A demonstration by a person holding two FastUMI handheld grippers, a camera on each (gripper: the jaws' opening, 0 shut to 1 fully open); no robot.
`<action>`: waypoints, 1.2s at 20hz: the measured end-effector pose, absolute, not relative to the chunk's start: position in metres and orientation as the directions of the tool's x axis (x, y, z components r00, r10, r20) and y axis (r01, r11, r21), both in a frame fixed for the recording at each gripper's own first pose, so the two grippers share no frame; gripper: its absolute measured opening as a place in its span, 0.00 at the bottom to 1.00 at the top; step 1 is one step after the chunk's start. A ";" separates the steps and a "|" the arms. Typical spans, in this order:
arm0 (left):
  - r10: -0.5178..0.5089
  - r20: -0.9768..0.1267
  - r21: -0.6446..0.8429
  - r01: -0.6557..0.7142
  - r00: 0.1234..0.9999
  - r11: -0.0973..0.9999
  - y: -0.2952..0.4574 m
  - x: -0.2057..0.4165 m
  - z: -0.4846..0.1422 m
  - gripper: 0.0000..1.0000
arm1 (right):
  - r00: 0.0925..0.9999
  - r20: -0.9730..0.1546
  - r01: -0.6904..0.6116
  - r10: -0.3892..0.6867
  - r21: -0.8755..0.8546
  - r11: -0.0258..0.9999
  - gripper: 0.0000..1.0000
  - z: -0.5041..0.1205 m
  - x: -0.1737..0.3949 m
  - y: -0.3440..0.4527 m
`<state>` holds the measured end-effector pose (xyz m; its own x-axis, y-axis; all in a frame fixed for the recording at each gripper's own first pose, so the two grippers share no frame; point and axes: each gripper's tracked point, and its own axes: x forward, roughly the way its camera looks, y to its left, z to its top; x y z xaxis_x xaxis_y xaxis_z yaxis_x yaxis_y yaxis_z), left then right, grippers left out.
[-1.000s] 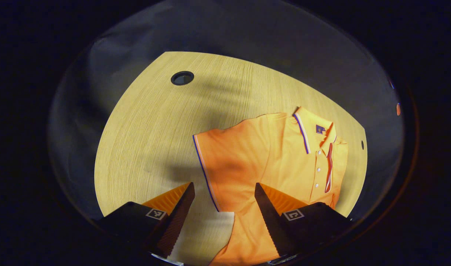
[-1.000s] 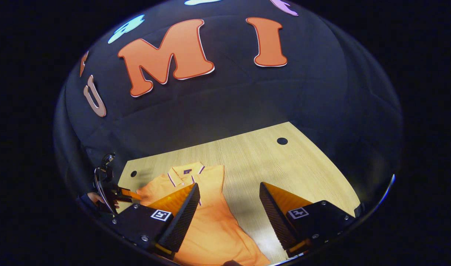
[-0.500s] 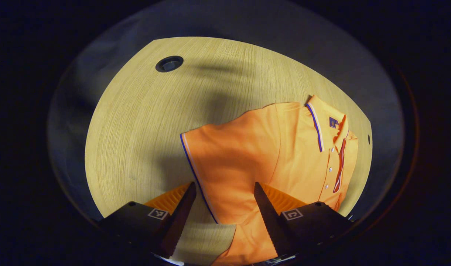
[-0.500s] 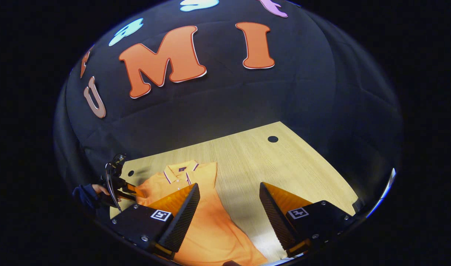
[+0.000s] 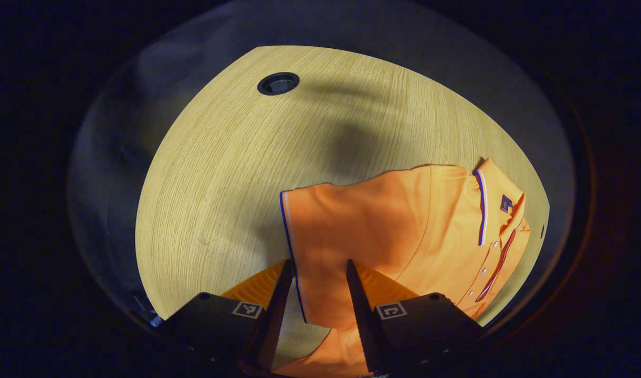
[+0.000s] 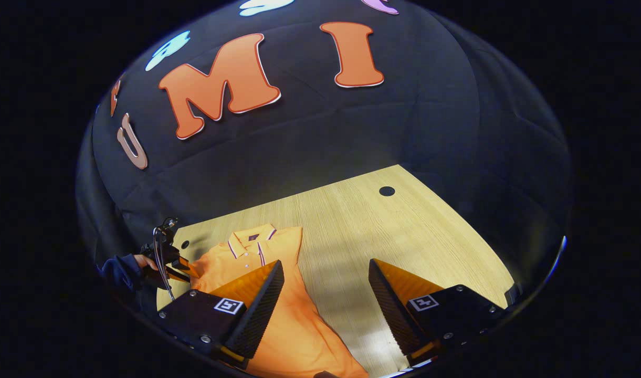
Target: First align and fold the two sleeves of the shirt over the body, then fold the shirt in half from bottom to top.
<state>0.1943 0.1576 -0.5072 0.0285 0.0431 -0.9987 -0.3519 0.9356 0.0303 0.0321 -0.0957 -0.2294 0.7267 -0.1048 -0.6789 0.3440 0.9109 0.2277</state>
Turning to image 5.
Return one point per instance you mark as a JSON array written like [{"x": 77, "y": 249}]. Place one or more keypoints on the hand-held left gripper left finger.
[{"x": 273, "y": 315}]

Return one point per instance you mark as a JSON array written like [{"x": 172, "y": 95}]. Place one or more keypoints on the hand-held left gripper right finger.
[{"x": 366, "y": 325}]

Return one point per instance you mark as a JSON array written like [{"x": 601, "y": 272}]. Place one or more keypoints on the orange polo T-shirt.
[{"x": 383, "y": 231}]

